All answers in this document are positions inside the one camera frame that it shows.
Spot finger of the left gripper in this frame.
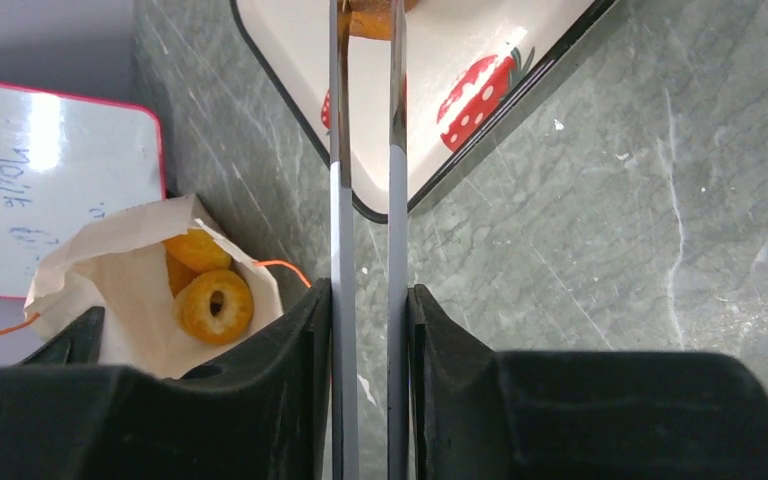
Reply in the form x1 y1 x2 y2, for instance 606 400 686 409
19 306 106 365

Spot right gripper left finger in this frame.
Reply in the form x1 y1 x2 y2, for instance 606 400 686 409
0 279 332 479

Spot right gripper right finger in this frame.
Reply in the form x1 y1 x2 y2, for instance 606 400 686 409
407 285 768 479

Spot paper bag with orange handles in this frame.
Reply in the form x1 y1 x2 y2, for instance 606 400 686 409
0 195 317 383

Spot yellow fake doughnut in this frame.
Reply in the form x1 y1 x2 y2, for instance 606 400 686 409
174 270 254 346

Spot orange fake bread piece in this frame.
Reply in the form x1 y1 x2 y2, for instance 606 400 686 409
161 229 232 297

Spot strawberry print tray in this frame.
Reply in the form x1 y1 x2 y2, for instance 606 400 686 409
231 0 611 224

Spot yellow fake bread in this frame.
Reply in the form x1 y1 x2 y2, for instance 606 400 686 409
336 0 395 41

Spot metal serving tongs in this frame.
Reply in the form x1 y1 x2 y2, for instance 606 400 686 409
328 1 410 479

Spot red framed whiteboard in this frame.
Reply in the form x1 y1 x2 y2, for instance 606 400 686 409
0 83 166 298

